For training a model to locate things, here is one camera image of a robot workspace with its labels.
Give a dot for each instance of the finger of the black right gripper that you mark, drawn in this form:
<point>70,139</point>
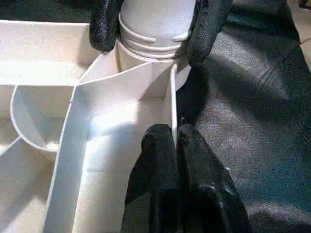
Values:
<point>104,26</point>
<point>206,31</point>

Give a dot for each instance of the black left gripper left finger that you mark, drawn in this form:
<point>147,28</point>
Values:
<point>155,182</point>

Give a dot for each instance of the black plastic mat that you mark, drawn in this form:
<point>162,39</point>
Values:
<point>243,121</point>

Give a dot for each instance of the white plastic table leg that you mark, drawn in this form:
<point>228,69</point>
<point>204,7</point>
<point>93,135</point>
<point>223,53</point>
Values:
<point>155,24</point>

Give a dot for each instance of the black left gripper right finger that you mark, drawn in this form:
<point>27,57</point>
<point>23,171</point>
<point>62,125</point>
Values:
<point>209,194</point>

